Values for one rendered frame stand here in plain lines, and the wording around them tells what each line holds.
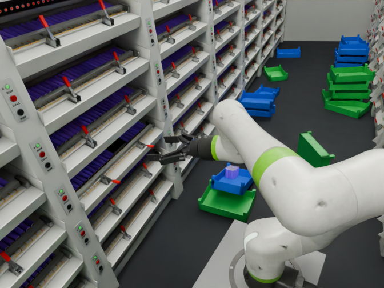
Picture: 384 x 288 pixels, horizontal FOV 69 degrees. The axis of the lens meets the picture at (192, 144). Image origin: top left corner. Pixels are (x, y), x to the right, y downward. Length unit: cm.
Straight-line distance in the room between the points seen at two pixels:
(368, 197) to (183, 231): 123
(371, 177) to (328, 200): 9
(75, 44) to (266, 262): 91
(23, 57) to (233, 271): 97
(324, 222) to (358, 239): 120
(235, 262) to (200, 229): 56
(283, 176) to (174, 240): 116
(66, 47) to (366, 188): 90
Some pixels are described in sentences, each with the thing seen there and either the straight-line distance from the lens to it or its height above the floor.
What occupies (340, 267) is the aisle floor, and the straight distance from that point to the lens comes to 161.
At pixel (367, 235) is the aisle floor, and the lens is 177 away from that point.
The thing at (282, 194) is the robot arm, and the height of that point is 92.
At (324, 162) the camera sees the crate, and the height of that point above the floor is 16.
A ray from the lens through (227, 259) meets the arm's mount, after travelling 116.
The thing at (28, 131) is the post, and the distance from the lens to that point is 95.
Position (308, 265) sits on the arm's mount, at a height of 34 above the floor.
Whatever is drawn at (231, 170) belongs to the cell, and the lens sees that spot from 187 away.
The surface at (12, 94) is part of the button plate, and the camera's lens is 91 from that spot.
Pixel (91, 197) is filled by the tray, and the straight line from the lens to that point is 122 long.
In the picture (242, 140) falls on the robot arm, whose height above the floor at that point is 90.
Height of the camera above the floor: 130
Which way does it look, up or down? 34 degrees down
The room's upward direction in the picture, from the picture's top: 8 degrees counter-clockwise
